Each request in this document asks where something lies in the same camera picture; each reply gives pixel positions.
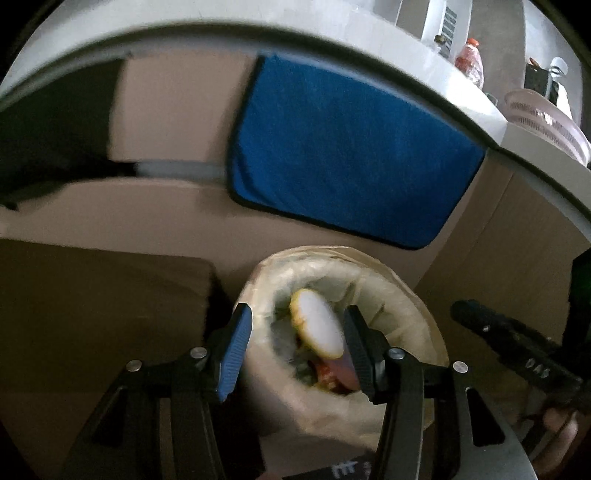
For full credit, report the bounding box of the black hanging cloth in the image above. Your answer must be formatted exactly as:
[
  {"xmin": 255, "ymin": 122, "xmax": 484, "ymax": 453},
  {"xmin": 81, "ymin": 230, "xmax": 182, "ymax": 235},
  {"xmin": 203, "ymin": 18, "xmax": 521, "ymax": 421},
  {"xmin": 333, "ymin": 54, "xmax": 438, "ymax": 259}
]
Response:
[{"xmin": 0, "ymin": 60, "xmax": 137, "ymax": 211}]

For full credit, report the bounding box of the black knife block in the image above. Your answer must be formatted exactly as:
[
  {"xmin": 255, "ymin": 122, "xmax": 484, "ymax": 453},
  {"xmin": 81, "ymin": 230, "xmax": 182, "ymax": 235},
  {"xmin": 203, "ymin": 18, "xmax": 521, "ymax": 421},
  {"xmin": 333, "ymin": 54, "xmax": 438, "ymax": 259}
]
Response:
[{"xmin": 524, "ymin": 58, "xmax": 559, "ymax": 105}]

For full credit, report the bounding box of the silver round cake board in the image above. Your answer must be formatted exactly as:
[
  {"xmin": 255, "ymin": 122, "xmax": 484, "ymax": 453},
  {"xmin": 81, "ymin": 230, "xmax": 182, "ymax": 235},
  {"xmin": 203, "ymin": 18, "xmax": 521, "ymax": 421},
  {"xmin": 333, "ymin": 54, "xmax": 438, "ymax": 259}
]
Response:
[{"xmin": 290, "ymin": 289, "xmax": 345, "ymax": 360}]

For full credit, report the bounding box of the purple pink sponge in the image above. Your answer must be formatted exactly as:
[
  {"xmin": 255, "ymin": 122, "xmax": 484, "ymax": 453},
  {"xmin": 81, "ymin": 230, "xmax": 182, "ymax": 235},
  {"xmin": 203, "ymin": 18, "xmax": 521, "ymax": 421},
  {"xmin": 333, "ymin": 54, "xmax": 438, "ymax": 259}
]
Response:
[{"xmin": 327, "ymin": 355, "xmax": 361, "ymax": 391}]

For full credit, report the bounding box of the person's right hand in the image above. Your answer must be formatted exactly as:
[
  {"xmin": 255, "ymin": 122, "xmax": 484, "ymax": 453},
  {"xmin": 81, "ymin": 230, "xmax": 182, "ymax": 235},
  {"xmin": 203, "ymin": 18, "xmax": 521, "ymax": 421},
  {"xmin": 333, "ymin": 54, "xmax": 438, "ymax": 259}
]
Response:
[{"xmin": 522, "ymin": 406, "xmax": 590, "ymax": 479}]

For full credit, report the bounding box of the blue hanging towel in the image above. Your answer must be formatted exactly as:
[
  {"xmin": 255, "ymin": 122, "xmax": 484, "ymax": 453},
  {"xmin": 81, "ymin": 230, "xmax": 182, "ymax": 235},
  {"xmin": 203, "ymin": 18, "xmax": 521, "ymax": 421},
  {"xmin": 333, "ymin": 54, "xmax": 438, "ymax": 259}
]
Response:
[{"xmin": 226, "ymin": 56, "xmax": 485, "ymax": 250}]

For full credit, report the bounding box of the red drink bottle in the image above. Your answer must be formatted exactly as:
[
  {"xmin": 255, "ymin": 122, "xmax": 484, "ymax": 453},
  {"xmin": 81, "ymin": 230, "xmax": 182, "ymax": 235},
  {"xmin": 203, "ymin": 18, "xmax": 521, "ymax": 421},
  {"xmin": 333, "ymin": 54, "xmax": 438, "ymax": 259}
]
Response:
[{"xmin": 455, "ymin": 38, "xmax": 485, "ymax": 89}]

